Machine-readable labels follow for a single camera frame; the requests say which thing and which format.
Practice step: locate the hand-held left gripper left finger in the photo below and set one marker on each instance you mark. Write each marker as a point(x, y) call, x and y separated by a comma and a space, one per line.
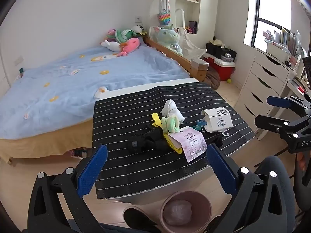
point(93, 171)

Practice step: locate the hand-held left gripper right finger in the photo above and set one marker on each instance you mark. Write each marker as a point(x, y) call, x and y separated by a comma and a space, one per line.
point(222, 172)

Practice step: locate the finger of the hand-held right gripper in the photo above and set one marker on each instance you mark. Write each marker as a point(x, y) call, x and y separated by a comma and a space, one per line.
point(267, 122)
point(279, 102)

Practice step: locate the pink trash bin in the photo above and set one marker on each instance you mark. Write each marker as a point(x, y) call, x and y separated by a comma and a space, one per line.
point(201, 203)

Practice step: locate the white sock packaging box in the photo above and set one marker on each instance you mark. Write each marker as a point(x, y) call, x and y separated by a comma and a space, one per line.
point(217, 120)

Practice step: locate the teal plastic clip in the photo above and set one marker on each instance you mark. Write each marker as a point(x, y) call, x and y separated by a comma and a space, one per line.
point(203, 123)

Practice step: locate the black sock bundle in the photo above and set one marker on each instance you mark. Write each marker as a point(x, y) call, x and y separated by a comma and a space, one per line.
point(145, 142)

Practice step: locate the person's right hand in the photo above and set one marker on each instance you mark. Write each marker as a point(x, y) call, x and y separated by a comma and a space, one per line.
point(302, 161)

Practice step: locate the white desk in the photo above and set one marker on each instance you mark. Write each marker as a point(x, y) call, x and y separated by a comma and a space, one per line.
point(290, 87)

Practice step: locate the colourful toy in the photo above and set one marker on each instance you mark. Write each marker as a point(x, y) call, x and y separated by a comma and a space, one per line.
point(78, 153)

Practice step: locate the white drawer cabinet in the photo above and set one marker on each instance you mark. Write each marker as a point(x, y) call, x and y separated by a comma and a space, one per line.
point(262, 77)

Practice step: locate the black striped mat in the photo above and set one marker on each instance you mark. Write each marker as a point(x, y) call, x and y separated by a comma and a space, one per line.
point(121, 126)

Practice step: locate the white storage tray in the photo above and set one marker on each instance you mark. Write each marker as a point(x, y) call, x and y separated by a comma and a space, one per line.
point(275, 48)

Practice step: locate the clear plastic bag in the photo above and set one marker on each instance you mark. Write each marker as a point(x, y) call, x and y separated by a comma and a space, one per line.
point(178, 211)

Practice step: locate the beige bed skirt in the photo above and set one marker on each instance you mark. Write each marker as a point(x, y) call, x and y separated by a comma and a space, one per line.
point(36, 145)

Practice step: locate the black slipper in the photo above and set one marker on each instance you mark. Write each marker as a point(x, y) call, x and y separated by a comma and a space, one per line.
point(136, 219)

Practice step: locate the red cooler box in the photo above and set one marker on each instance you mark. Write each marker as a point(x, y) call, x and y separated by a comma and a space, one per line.
point(222, 69)

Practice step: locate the row of upright books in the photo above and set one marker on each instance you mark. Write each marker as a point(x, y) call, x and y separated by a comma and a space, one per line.
point(285, 36)

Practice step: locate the brown cushion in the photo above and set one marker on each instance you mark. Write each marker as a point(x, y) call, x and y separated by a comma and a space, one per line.
point(213, 77)

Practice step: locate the green white rolled sock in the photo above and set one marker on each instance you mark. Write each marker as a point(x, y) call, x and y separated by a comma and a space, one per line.
point(171, 123)

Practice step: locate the black bags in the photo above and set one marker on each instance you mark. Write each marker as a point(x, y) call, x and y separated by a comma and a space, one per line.
point(221, 51)

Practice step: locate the yellow plastic sock hanger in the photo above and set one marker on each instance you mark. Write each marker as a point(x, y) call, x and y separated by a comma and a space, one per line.
point(156, 121)

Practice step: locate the blue patterned blanket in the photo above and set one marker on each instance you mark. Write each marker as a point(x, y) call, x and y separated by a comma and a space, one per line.
point(73, 89)

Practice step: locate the grey box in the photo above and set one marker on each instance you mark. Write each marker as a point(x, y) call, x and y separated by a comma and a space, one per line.
point(199, 65)

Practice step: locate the window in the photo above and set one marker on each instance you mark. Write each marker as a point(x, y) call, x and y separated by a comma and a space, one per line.
point(269, 0)

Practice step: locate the white fabric bouncer seat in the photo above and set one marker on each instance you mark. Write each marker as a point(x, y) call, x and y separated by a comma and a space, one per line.
point(193, 45)

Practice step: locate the purple box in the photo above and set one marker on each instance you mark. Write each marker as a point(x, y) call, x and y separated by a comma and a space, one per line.
point(192, 25)

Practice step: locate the small teal device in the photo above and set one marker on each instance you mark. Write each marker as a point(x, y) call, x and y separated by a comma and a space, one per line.
point(21, 71)

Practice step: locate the large teal unicorn plush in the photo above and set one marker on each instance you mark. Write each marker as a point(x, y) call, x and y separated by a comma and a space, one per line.
point(170, 38)

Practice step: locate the white seal plush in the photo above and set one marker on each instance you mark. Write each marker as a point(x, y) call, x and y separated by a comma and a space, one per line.
point(111, 45)

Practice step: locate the pink fish plush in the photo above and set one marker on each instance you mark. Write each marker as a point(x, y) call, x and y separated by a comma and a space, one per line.
point(130, 46)

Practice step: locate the purple green plush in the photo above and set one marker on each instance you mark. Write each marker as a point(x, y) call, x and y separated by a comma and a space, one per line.
point(111, 34)

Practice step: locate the green striped plush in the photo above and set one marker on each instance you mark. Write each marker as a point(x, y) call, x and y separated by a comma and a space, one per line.
point(124, 35)

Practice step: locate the rainbow pop bag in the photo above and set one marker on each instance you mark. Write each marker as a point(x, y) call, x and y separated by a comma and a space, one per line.
point(164, 18)

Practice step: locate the white duck plush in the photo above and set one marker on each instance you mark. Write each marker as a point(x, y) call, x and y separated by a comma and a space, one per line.
point(138, 30)

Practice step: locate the wooden bed rail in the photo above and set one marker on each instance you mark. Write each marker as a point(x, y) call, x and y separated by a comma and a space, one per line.
point(199, 75)

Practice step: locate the white tube frame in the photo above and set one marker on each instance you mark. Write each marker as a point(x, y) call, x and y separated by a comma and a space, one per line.
point(181, 11)

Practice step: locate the white wall shelf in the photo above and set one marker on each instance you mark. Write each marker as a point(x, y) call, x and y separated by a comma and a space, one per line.
point(188, 0)

